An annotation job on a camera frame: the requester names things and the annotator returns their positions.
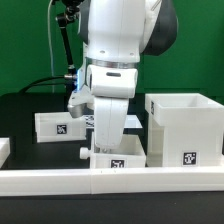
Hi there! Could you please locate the black base cable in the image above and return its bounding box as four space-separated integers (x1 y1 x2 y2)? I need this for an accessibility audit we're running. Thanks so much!
18 75 78 94

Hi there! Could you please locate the white L-shaped border fence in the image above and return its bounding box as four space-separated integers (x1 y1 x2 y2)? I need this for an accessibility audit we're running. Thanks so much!
0 156 224 196

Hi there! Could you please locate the white rear drawer tray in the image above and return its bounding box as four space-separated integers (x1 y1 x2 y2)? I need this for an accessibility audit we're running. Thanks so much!
35 112 86 143

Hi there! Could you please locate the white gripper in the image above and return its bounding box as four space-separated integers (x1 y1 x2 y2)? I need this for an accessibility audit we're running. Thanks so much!
87 65 138 149

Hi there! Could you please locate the white block at left edge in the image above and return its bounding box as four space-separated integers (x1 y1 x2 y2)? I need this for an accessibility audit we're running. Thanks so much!
0 138 10 168

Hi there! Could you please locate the white hanging cable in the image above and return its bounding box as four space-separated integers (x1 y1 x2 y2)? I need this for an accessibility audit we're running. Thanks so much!
46 0 56 94

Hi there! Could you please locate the white drawer tray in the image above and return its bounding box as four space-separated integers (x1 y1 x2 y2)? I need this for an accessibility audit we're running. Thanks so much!
80 134 146 169
35 112 86 143

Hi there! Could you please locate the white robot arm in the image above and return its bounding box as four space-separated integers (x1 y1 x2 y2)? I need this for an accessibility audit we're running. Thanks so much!
78 0 178 149

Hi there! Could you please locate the white front drawer tray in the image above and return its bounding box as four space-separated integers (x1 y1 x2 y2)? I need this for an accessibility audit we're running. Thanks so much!
80 134 146 169

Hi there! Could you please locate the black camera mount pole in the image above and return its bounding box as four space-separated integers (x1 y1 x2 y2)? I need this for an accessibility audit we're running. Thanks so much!
56 0 82 80

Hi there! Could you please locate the fiducial marker sheet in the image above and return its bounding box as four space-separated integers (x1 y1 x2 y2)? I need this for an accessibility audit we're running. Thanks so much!
84 115 142 129

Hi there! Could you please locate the white drawer cabinet box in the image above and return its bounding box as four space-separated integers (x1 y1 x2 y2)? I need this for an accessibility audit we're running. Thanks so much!
145 93 224 167

